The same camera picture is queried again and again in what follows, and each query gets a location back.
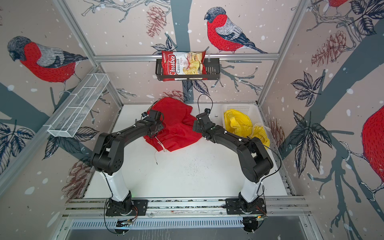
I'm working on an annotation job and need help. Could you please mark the red shorts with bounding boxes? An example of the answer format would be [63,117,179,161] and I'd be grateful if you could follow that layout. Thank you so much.
[144,97,202,152]

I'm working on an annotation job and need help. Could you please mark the yellow shorts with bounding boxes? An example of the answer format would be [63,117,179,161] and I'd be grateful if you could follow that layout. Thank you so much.
[224,109,270,148]

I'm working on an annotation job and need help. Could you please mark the white plastic basket tray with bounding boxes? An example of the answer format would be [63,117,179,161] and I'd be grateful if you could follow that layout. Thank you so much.
[222,104,270,134]

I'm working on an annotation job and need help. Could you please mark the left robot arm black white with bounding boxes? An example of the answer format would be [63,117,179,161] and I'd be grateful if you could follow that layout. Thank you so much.
[91,110,164,217]

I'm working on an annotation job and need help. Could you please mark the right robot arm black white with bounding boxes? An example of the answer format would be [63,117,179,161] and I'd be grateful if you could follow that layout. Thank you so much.
[193,109,274,217]

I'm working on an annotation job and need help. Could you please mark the red cassava chips bag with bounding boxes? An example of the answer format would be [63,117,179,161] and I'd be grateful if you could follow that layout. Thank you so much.
[161,51,207,82]

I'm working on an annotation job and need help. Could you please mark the black wire wall basket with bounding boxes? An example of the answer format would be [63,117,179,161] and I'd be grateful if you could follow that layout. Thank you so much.
[155,58,221,82]

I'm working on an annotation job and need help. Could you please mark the horizontal aluminium frame bar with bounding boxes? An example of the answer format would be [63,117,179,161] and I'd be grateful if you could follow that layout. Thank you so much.
[94,53,280,63]

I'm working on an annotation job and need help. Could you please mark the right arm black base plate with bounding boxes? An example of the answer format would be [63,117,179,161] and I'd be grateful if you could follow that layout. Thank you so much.
[222,198,267,216]

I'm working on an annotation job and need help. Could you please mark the white mesh wall shelf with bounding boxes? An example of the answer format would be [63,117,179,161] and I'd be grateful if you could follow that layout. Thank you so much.
[48,73,110,138]

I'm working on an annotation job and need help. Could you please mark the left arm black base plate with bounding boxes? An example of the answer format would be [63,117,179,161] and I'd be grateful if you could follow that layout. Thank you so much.
[105,199,148,217]

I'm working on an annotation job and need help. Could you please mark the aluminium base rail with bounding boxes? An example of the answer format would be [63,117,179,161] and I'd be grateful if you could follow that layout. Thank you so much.
[61,196,312,219]

